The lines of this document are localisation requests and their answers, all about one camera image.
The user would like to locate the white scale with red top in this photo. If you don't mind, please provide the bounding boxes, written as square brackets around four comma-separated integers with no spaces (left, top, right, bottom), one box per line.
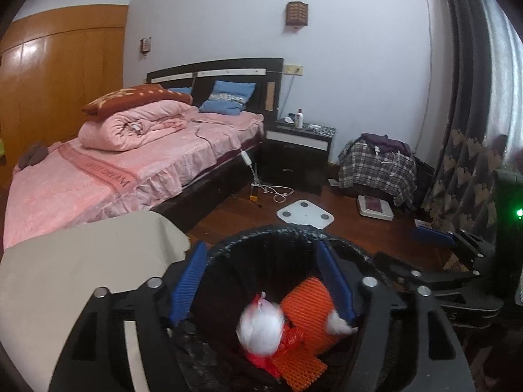
[357,195,395,221]

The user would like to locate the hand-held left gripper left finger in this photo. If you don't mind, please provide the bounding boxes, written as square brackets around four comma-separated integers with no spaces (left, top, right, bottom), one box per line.
[48,240,209,392]

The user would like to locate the beige tablecloth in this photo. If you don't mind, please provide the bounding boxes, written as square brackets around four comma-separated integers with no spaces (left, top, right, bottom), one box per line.
[0,211,192,392]

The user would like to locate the dark nightstand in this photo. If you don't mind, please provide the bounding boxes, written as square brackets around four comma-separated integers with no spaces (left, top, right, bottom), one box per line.
[259,118,338,194]

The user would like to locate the red patterned pillow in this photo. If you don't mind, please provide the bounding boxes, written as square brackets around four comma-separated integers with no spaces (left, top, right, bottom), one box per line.
[81,84,194,122]

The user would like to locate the blue pillow with patterned band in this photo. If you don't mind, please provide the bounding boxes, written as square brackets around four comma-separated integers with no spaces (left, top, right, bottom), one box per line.
[199,80,257,115]

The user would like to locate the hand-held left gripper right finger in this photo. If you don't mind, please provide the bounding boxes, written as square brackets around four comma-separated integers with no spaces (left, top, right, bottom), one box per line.
[316,239,477,392]

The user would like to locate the orange mesh pad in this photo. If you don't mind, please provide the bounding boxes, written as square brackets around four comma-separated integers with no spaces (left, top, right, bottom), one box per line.
[270,343,329,391]
[282,277,338,335]

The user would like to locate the plaid cloth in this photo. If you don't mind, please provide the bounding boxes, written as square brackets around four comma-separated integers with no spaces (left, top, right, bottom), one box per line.
[338,139,417,207]

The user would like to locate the pink bedspread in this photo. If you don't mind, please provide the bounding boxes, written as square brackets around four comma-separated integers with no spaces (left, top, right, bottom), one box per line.
[3,110,265,250]

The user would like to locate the thin wall cable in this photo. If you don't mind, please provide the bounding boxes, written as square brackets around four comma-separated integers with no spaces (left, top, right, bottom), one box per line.
[414,0,434,156]

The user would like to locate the white tissue ball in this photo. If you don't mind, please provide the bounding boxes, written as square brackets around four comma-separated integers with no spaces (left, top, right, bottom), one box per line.
[237,292,287,356]
[327,310,359,335]

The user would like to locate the patterned curtain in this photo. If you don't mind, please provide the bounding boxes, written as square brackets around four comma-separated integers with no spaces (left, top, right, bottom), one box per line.
[421,0,523,262]

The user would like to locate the grey socket cable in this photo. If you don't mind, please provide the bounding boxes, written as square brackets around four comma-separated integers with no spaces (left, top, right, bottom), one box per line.
[278,75,295,121]

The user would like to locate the purple garment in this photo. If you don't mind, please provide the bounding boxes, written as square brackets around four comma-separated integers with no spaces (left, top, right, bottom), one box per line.
[362,133,413,156]

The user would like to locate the wooden lattice wall lamp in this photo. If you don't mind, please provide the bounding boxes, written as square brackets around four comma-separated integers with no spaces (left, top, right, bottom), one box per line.
[286,1,309,31]

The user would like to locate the black-lined trash bin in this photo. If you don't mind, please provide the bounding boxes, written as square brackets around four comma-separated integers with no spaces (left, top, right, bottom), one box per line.
[165,225,409,392]

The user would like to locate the mauve cloth bundle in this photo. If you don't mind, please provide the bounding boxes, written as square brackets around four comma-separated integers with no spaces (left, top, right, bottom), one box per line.
[17,141,50,168]

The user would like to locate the white charger cable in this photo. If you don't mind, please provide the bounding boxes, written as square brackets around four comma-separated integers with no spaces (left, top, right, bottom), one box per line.
[374,145,403,180]

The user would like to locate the pink folded quilt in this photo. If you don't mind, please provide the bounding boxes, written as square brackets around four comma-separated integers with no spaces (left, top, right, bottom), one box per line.
[77,100,201,153]

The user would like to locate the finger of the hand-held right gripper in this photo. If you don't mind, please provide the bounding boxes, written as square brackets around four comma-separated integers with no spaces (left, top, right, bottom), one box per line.
[374,251,497,295]
[411,226,498,263]

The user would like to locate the wooden wardrobe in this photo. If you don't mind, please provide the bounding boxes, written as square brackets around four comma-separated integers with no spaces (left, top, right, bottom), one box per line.
[0,4,127,168]

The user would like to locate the white bathroom scale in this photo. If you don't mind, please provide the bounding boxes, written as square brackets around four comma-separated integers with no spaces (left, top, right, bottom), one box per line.
[277,199,333,225]

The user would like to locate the white floor cables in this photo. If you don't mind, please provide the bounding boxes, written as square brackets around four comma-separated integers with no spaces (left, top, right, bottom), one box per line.
[253,163,295,204]

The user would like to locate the dark wooden bed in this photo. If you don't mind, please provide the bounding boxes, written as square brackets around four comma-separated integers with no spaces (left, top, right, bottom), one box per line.
[4,58,284,250]

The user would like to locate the red plastic bag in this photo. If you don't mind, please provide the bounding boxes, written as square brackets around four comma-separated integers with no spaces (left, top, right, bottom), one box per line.
[245,322,305,378]

